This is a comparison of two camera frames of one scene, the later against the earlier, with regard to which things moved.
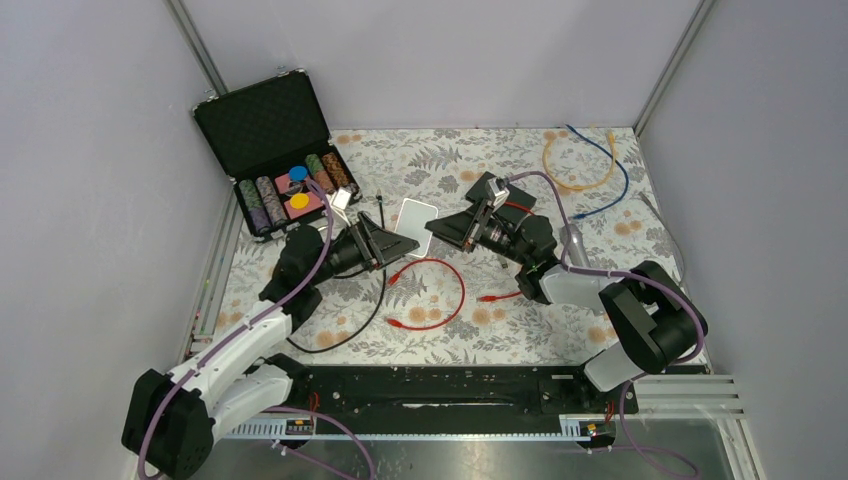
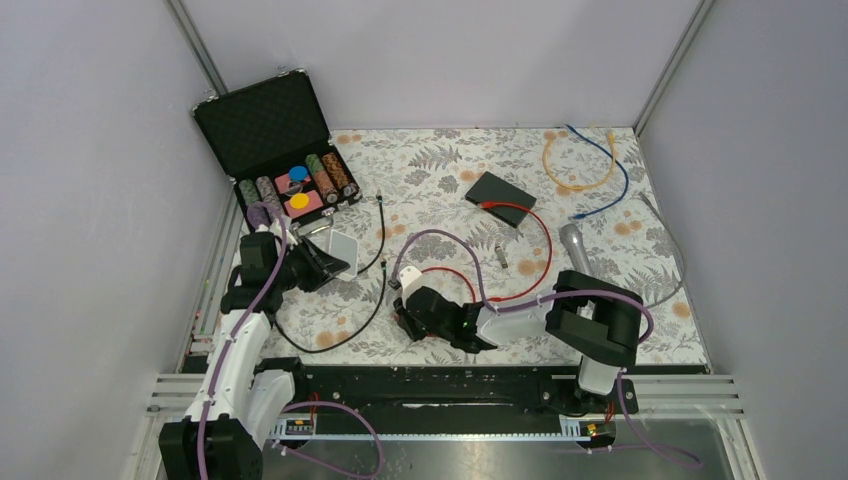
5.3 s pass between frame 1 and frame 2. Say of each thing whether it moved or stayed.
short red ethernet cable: moved
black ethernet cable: stayed
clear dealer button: stayed
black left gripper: moved
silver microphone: stayed
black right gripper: moved
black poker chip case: stayed
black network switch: stayed
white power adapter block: moved
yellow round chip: stayed
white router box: moved
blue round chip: stayed
